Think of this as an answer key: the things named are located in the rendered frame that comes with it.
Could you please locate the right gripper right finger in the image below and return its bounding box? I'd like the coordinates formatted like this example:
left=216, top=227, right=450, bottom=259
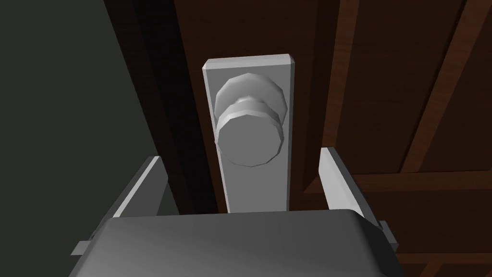
left=319, top=147, right=399, bottom=252

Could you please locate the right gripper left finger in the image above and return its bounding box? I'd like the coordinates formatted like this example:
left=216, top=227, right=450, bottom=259
left=70, top=155, right=169, bottom=257

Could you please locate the dark brown wooden door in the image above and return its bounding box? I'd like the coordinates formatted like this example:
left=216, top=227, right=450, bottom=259
left=103, top=0, right=492, bottom=277

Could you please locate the grey round door knob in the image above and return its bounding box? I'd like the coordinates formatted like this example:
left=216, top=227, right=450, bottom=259
left=202, top=53, right=296, bottom=214

